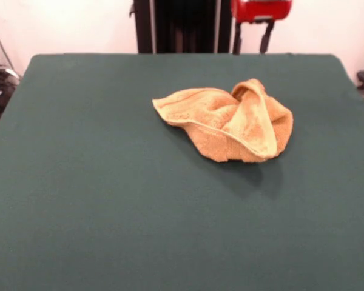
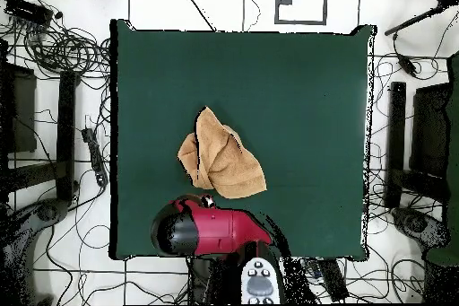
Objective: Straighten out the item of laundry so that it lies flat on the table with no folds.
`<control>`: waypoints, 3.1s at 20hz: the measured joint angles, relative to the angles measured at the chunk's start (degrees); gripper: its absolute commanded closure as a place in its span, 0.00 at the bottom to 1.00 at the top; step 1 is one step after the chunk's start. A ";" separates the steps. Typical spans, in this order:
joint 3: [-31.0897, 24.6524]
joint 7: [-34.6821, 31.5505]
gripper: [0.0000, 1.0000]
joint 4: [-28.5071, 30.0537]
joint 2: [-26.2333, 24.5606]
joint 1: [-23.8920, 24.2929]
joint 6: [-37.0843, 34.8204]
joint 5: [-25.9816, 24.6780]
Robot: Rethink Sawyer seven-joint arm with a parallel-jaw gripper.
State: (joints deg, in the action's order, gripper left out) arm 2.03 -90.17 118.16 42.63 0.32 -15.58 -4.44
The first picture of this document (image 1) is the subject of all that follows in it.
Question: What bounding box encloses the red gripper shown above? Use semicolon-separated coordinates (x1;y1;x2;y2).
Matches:
230;0;293;56

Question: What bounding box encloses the tan terry towel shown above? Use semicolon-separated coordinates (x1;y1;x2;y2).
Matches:
152;78;294;164

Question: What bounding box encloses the dark green table cloth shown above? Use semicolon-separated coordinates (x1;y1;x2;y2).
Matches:
0;53;364;291

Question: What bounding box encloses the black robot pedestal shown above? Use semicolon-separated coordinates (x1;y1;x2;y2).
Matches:
129;0;235;55

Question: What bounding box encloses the grey cable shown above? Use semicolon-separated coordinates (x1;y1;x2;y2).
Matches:
0;23;22;82

